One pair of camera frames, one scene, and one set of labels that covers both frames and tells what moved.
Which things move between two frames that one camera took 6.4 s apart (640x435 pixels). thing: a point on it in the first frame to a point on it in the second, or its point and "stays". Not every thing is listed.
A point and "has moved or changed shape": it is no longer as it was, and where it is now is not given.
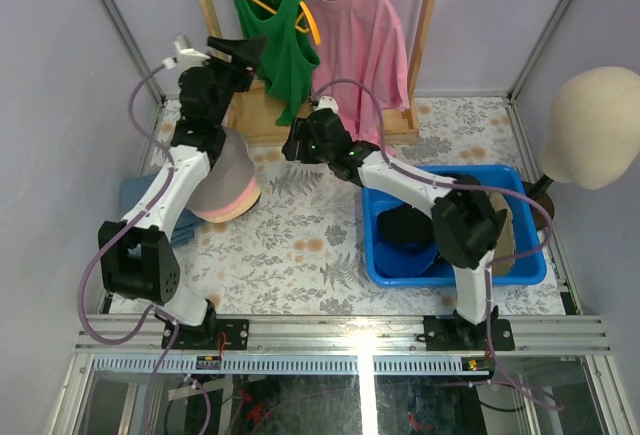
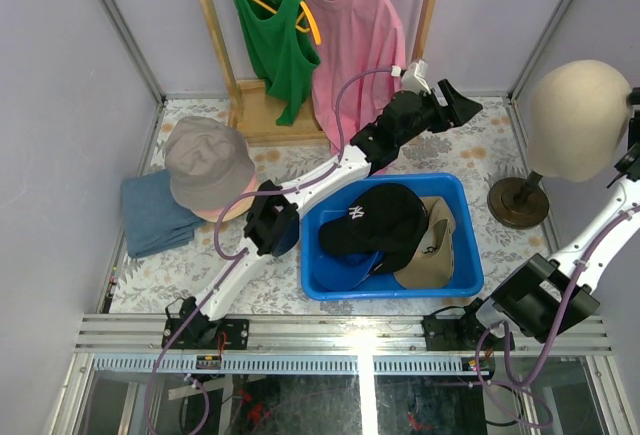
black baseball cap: [405, 224] has moved or changed shape
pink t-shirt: [362, 67] stays
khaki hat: [506, 245] to [432, 267]
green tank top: [275, 11] stays
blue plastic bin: [507, 180] to [468, 268]
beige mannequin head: [590, 136] has moved or changed shape
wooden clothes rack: [252, 106] stays
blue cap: [394, 260] to [344, 272]
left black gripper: [232, 65] to [440, 108]
